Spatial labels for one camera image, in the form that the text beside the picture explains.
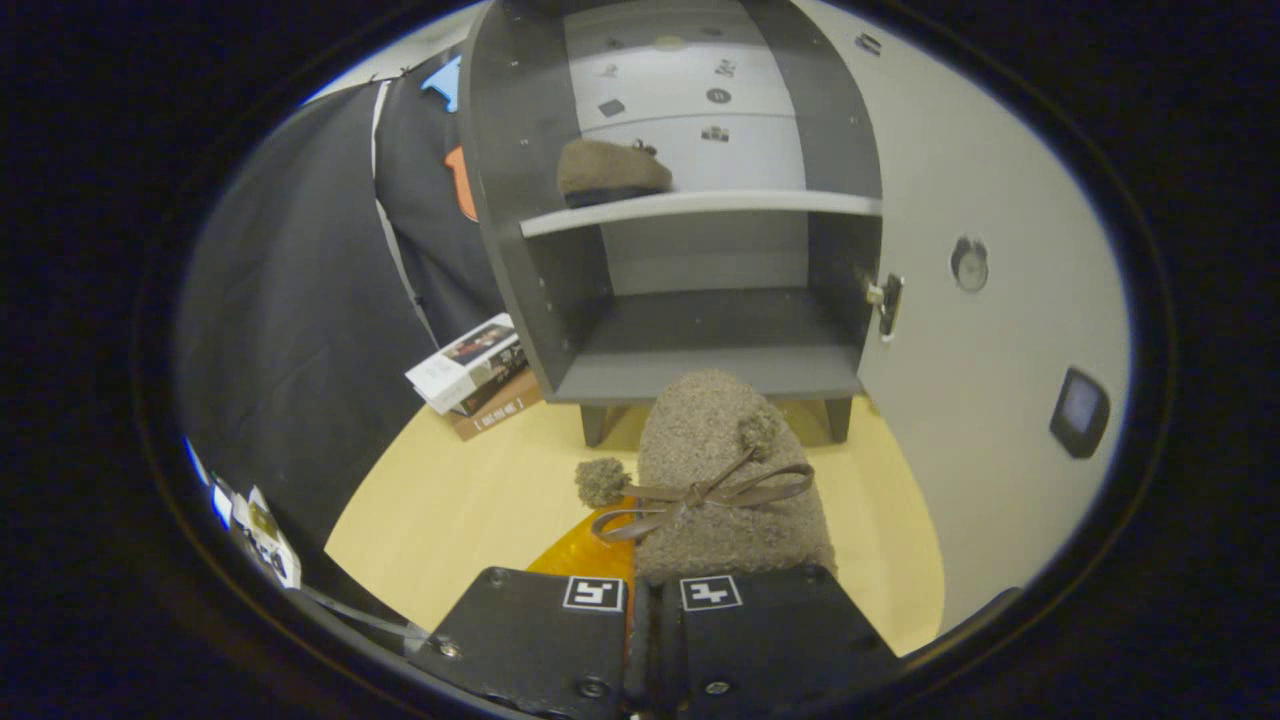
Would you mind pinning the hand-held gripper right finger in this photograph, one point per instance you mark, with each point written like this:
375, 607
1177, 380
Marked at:
770, 640

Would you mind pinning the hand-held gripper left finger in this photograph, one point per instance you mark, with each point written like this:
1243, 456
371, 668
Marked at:
530, 640

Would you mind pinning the brown fuzzy slipper shoe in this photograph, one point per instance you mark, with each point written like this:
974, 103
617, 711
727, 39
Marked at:
610, 170
700, 420

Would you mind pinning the light grey shoe cabinet door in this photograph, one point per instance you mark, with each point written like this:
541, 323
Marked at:
960, 400

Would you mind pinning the dark grey shoe cabinet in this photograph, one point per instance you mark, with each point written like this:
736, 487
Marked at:
520, 150

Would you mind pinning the metal door hinge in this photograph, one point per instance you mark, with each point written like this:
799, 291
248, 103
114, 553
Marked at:
888, 300

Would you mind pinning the grey cabinet shelf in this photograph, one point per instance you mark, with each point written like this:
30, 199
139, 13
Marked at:
700, 203

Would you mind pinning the brown book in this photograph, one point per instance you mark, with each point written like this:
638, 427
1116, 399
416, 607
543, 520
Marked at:
500, 412

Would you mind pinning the black book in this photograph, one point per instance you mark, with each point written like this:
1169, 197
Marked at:
500, 370

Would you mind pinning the black backdrop cloth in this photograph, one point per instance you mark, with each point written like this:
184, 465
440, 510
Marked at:
300, 300

